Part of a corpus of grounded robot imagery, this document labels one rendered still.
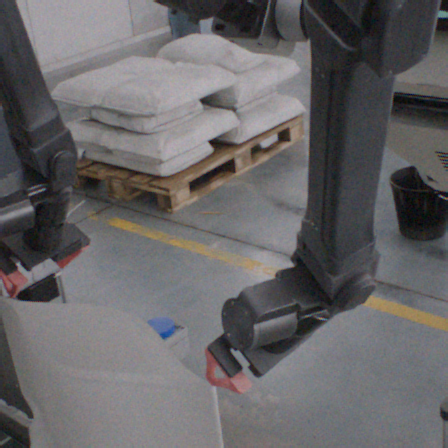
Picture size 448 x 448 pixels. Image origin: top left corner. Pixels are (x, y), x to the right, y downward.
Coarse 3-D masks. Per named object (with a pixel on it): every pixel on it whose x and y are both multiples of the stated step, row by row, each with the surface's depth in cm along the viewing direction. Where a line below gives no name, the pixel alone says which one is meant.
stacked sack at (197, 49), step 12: (192, 36) 489; (204, 36) 488; (216, 36) 488; (168, 48) 473; (180, 48) 469; (192, 48) 466; (204, 48) 463; (216, 48) 457; (228, 48) 454; (240, 48) 452; (180, 60) 465; (192, 60) 459; (204, 60) 454; (216, 60) 448; (228, 60) 444; (240, 60) 447; (252, 60) 451; (264, 60) 463
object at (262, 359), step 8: (296, 336) 89; (304, 336) 90; (272, 344) 92; (280, 344) 91; (288, 344) 91; (296, 344) 92; (240, 352) 92; (248, 352) 92; (256, 352) 92; (264, 352) 93; (272, 352) 93; (280, 352) 93; (288, 352) 94; (248, 360) 92; (256, 360) 92; (264, 360) 92; (272, 360) 93; (280, 360) 93; (256, 368) 91; (264, 368) 92; (256, 376) 92
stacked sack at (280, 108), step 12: (276, 96) 481; (288, 96) 482; (252, 108) 466; (264, 108) 465; (276, 108) 465; (288, 108) 470; (300, 108) 477; (240, 120) 451; (252, 120) 451; (264, 120) 456; (276, 120) 464; (228, 132) 448; (240, 132) 445; (252, 132) 449
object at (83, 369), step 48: (48, 336) 133; (96, 336) 130; (144, 336) 124; (48, 384) 120; (96, 384) 112; (144, 384) 110; (192, 384) 107; (48, 432) 135; (96, 432) 117; (144, 432) 114; (192, 432) 112
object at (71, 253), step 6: (84, 234) 123; (84, 240) 122; (90, 240) 122; (72, 246) 119; (78, 246) 120; (84, 246) 122; (60, 252) 117; (66, 252) 118; (72, 252) 120; (78, 252) 122; (54, 258) 118; (60, 258) 118; (66, 258) 125; (72, 258) 124; (60, 264) 127; (66, 264) 126
